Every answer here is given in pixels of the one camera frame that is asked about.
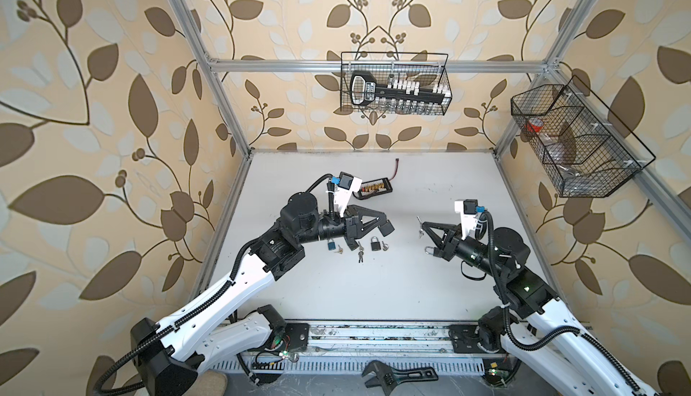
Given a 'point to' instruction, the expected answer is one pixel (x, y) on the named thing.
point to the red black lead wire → (397, 166)
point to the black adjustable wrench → (385, 378)
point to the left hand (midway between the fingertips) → (386, 220)
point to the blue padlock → (331, 246)
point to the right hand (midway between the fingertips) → (425, 228)
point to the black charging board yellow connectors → (373, 187)
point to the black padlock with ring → (361, 254)
